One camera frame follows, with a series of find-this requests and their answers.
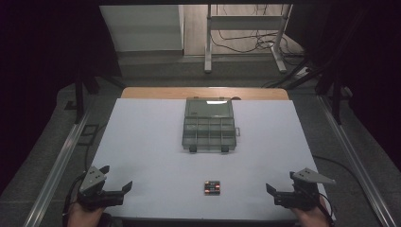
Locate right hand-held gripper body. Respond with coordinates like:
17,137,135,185
273,167,337,212

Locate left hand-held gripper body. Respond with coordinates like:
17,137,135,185
77,166,125,212

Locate black battery pack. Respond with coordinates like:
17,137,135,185
203,180,221,196

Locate clear plastic organizer box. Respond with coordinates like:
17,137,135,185
182,96,241,154

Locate person's left hand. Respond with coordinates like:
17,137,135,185
67,201,105,227

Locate person's right hand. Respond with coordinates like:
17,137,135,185
291,202,331,227

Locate black floor plate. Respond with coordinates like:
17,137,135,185
77,124,100,147

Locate white table mat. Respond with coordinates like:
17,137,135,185
90,97,337,222

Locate black metal stand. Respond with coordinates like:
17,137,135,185
261,53,346,126
64,60,127,125

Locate wooden table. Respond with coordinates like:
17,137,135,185
120,86,290,101

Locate white power strip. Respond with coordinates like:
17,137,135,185
294,66,311,79

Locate black curtain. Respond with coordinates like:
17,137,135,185
285,0,401,173
0,0,123,195

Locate white cabinet panel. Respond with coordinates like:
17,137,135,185
99,4,184,53

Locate left hand-held gripper cable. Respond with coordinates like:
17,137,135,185
61,171,88,227

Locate thin black cable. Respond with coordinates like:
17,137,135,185
83,123,109,173

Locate black cable on carpet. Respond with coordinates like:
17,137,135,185
311,154,362,181

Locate aluminium rail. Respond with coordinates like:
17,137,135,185
317,94,397,227
23,109,92,227

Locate black floor cables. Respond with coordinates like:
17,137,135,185
210,4,305,59

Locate white metal desk frame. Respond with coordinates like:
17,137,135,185
203,3,293,75

